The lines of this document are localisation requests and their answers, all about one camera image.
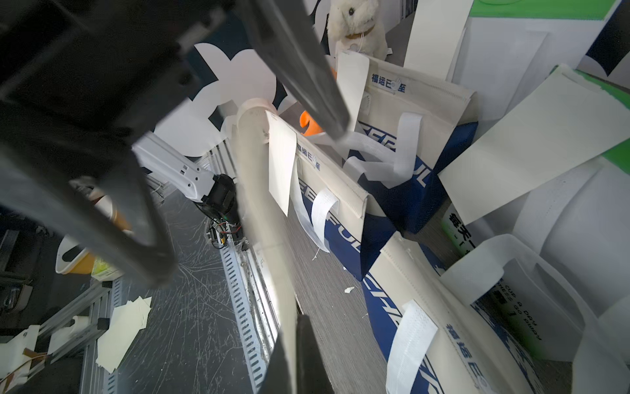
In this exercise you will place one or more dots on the green white middle bag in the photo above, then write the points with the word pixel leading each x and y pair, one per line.
pixel 564 248

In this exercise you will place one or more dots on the blue white bag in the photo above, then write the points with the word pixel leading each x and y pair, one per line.
pixel 432 342
pixel 410 127

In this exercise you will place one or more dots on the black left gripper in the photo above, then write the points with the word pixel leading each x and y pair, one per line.
pixel 82 78

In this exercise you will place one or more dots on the white plush rabbit toy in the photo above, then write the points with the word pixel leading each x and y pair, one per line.
pixel 355 25

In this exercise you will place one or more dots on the blue white front left bag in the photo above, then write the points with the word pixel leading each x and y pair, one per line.
pixel 410 127

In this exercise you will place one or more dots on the yellow white floor bin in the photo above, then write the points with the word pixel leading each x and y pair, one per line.
pixel 72 258

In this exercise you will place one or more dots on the green white bag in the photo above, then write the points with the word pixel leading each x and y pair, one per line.
pixel 502 49
pixel 564 248

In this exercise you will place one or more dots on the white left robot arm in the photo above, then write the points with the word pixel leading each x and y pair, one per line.
pixel 182 170

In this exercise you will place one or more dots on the white receipt on left bag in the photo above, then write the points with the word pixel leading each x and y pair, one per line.
pixel 352 73

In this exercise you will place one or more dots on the blue white front right bag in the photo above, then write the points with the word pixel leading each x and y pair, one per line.
pixel 432 342

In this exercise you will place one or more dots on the green tissue box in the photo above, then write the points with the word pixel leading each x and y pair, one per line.
pixel 104 272

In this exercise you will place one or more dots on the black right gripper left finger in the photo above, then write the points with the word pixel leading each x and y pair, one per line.
pixel 277 377

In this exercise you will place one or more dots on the orange plush monster toy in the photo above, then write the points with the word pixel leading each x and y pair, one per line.
pixel 309 126

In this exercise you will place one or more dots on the green white back left bag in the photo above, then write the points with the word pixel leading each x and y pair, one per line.
pixel 502 49

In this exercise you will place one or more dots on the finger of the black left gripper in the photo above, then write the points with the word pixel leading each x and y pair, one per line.
pixel 282 35

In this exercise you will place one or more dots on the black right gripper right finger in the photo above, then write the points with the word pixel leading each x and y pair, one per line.
pixel 310 370

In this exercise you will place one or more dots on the white paper receipt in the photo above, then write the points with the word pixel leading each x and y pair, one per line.
pixel 263 219

